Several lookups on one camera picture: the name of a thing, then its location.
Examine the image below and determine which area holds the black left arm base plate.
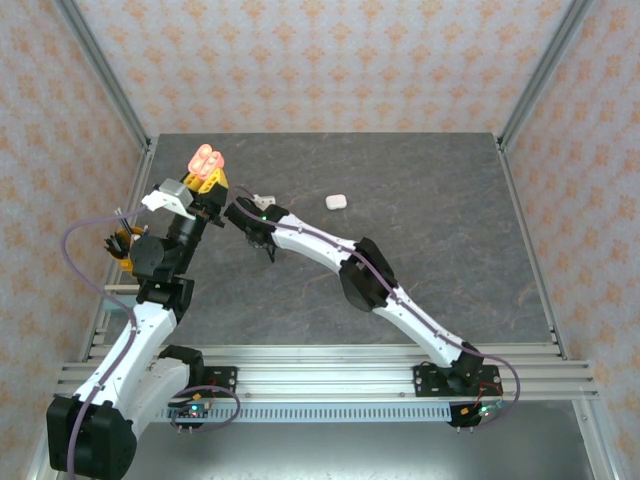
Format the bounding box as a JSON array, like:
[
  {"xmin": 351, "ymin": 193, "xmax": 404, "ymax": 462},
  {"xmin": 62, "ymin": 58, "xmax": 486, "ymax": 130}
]
[{"xmin": 202, "ymin": 366, "xmax": 239, "ymax": 400}]

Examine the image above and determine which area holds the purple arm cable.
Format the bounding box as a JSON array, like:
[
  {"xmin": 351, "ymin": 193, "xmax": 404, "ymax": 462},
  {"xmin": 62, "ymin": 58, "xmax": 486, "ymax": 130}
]
[
  {"xmin": 59, "ymin": 204, "xmax": 241, "ymax": 479},
  {"xmin": 234, "ymin": 184, "xmax": 524, "ymax": 431}
]

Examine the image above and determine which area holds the aluminium side rail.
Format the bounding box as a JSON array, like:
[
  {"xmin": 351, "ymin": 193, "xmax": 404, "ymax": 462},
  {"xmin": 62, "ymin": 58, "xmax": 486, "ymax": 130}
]
[
  {"xmin": 24, "ymin": 137, "xmax": 159, "ymax": 480},
  {"xmin": 497, "ymin": 135, "xmax": 626, "ymax": 480}
]

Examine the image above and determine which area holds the aluminium corner post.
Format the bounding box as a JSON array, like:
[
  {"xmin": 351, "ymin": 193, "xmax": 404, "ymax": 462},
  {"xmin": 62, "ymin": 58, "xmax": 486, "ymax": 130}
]
[
  {"xmin": 497, "ymin": 0, "xmax": 599, "ymax": 151},
  {"xmin": 52, "ymin": 0, "xmax": 153, "ymax": 151}
]

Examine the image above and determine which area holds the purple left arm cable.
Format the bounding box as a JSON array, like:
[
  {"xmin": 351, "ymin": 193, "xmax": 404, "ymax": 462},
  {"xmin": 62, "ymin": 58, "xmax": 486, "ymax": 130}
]
[{"xmin": 59, "ymin": 204, "xmax": 241, "ymax": 479}]

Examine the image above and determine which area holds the pink earbud charging case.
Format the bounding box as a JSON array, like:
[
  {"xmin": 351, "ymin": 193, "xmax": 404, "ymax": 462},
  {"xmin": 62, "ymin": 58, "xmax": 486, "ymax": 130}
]
[{"xmin": 186, "ymin": 143, "xmax": 226, "ymax": 179}]

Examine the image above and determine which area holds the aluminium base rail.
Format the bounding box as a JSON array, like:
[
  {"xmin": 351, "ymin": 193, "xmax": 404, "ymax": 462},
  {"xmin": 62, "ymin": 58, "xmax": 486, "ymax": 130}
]
[{"xmin": 53, "ymin": 343, "xmax": 600, "ymax": 402}]

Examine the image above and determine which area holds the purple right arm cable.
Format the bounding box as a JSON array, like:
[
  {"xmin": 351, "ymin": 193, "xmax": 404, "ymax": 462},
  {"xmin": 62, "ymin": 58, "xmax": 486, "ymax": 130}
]
[{"xmin": 234, "ymin": 184, "xmax": 524, "ymax": 431}]

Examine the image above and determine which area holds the grey slotted cable duct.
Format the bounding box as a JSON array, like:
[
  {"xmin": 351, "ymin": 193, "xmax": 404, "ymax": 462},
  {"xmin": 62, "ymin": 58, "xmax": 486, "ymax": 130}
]
[{"xmin": 149, "ymin": 403, "xmax": 454, "ymax": 424}]

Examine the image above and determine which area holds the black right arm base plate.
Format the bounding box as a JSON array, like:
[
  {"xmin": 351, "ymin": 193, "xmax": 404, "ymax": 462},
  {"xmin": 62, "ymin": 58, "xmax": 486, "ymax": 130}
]
[{"xmin": 412, "ymin": 364, "xmax": 501, "ymax": 400}]

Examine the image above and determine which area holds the orange pen holder cup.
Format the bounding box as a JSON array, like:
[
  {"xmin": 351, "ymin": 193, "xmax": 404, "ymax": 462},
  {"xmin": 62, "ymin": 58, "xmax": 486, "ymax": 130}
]
[{"xmin": 103, "ymin": 225, "xmax": 146, "ymax": 275}]

